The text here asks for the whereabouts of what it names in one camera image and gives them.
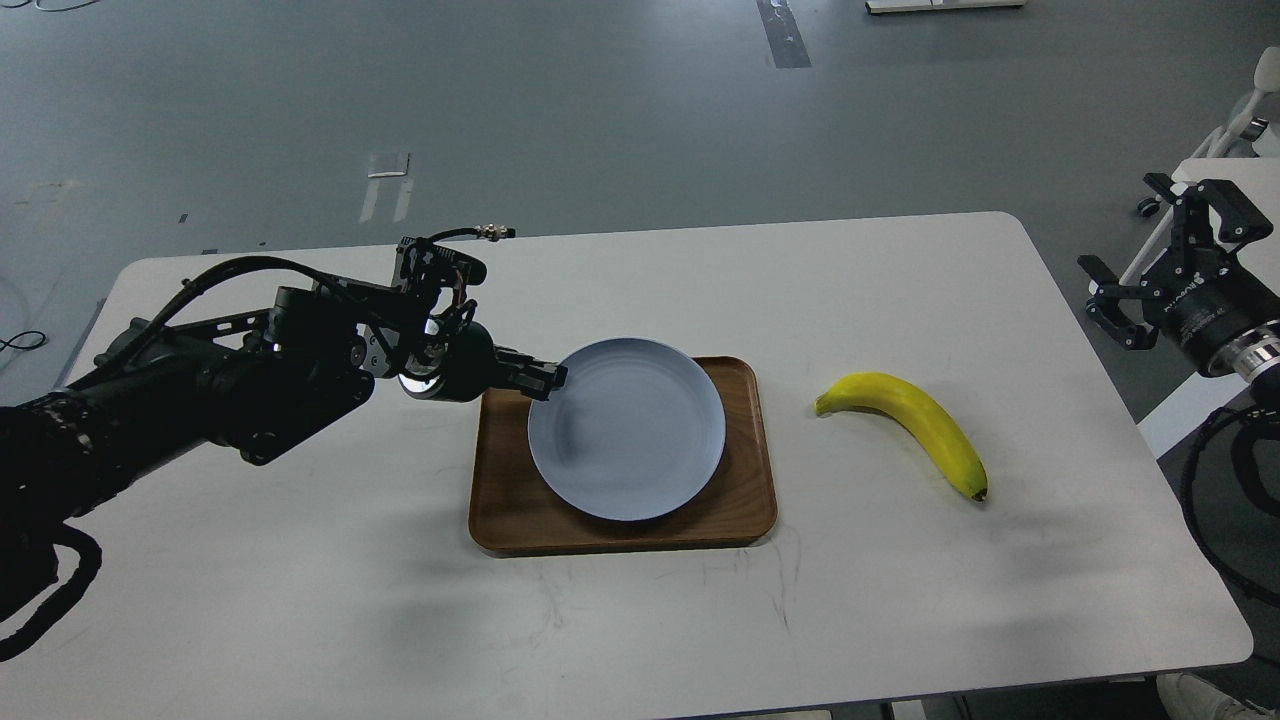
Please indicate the brown wooden tray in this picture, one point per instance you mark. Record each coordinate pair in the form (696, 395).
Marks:
(513, 513)

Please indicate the white shoe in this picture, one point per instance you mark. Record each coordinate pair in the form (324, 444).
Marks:
(1186, 696)

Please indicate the white side table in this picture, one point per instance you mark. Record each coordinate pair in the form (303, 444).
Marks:
(1189, 404)

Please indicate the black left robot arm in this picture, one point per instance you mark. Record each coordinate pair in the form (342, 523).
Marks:
(256, 354)

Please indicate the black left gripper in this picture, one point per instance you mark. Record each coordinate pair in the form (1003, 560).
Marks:
(470, 364)

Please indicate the light blue plate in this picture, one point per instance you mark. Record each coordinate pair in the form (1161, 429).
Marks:
(636, 432)

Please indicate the white board on floor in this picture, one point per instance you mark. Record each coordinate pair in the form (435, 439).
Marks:
(894, 7)

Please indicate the white chair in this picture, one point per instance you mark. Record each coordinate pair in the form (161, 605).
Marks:
(1250, 132)

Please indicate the yellow banana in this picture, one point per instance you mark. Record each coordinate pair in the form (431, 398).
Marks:
(928, 422)

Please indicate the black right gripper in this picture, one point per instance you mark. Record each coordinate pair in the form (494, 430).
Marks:
(1223, 318)

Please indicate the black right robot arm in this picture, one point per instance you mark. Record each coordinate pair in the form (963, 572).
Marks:
(1263, 391)

